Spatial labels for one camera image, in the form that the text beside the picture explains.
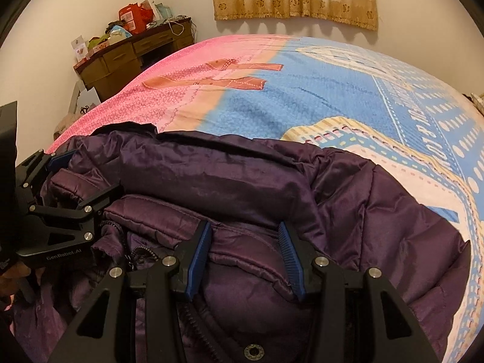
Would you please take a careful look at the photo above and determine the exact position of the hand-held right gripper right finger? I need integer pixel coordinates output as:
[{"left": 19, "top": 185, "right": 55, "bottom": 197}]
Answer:
[{"left": 278, "top": 221, "right": 441, "bottom": 363}]

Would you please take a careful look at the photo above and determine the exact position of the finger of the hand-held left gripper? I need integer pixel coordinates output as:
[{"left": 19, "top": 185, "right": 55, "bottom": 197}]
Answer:
[
  {"left": 28, "top": 183, "right": 125, "bottom": 252},
  {"left": 15, "top": 149, "right": 78, "bottom": 197}
]

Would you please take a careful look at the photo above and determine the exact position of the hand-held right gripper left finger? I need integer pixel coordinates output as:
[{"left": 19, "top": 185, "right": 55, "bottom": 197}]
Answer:
[{"left": 47, "top": 219, "right": 212, "bottom": 363}]

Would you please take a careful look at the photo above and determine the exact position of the purple padded jacket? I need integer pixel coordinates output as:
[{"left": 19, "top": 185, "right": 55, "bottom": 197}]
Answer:
[{"left": 11, "top": 121, "right": 471, "bottom": 363}]

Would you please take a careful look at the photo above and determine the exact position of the pile of pale clothes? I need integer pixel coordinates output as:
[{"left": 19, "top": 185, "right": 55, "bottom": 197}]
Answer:
[{"left": 53, "top": 113, "right": 82, "bottom": 140}]

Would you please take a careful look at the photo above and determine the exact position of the person's left hand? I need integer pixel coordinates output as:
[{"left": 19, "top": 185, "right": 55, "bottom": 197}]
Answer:
[{"left": 0, "top": 263, "right": 33, "bottom": 297}]

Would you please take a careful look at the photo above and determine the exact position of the white paper bag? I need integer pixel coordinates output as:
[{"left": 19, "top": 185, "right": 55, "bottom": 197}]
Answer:
[{"left": 77, "top": 87, "right": 102, "bottom": 116}]

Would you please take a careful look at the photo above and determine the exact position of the brown wooden desk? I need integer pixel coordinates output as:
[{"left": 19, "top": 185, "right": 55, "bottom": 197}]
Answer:
[{"left": 74, "top": 17, "right": 195, "bottom": 103}]

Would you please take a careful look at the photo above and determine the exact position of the white card box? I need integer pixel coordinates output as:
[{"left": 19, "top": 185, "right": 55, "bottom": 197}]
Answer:
[{"left": 71, "top": 36, "right": 89, "bottom": 64}]

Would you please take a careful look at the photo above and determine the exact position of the green cloth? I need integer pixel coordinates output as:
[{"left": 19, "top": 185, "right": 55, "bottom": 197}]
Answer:
[{"left": 89, "top": 34, "right": 114, "bottom": 50}]

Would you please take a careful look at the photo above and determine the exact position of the bed with pink blue sheet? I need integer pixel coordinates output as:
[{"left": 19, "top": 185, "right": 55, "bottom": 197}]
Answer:
[{"left": 49, "top": 34, "right": 484, "bottom": 363}]

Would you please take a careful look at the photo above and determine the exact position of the light blue clear container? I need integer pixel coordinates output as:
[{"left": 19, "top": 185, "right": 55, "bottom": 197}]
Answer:
[{"left": 151, "top": 3, "right": 175, "bottom": 23}]

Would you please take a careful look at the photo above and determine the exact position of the beige floral window curtain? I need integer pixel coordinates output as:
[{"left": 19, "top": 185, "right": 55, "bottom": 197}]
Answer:
[{"left": 210, "top": 0, "right": 379, "bottom": 31}]

